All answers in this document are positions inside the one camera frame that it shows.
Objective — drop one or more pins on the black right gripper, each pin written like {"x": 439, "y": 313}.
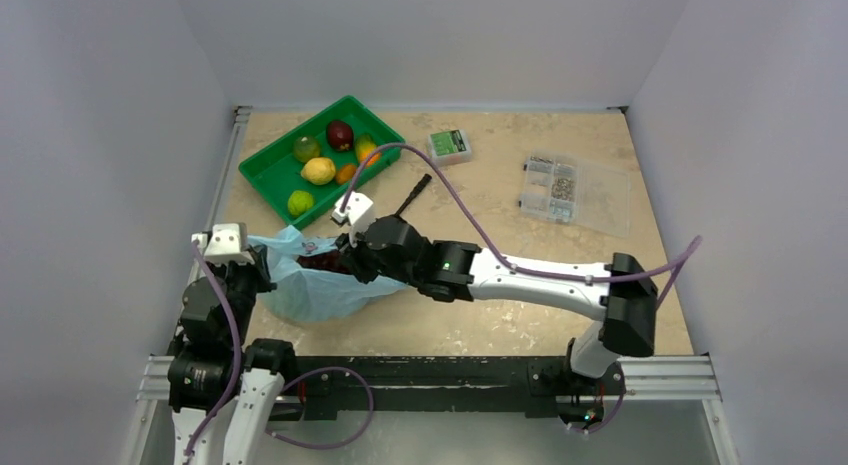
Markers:
{"x": 351, "y": 258}

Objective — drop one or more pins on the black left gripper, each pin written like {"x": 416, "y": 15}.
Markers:
{"x": 259, "y": 268}

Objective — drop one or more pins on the light blue plastic bag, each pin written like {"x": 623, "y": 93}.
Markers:
{"x": 307, "y": 295}

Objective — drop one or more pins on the lime green fake fruit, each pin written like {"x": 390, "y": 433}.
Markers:
{"x": 299, "y": 202}

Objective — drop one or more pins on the dark red fake grapes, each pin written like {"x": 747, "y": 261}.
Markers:
{"x": 331, "y": 262}

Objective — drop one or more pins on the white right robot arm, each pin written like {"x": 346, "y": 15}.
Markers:
{"x": 622, "y": 314}

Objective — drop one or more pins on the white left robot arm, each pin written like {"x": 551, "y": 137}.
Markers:
{"x": 221, "y": 390}

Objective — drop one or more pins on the small orange fake fruit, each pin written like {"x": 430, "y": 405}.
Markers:
{"x": 345, "y": 173}

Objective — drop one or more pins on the yellow fake lemon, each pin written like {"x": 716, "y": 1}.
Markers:
{"x": 319, "y": 171}

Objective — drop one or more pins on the orange green fake mango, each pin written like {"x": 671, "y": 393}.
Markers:
{"x": 365, "y": 150}

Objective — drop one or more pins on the dark red fake mango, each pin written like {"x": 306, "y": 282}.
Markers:
{"x": 339, "y": 135}

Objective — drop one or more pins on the green fake round fruit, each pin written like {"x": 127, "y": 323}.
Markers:
{"x": 306, "y": 148}

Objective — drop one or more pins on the black rubber mallet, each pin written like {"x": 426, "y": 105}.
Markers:
{"x": 414, "y": 193}

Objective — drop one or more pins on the green plastic tray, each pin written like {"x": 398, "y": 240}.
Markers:
{"x": 274, "y": 172}

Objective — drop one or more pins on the small green label box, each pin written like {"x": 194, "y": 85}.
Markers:
{"x": 450, "y": 147}

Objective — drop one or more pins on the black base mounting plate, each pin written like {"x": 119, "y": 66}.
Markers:
{"x": 535, "y": 386}

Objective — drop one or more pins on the clear plastic screw organizer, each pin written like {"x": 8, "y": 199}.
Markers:
{"x": 565, "y": 189}

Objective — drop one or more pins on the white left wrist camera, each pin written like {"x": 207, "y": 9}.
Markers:
{"x": 224, "y": 243}

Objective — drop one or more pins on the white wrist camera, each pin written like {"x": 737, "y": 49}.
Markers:
{"x": 224, "y": 243}
{"x": 356, "y": 211}

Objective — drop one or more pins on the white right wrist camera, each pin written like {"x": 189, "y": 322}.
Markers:
{"x": 356, "y": 211}

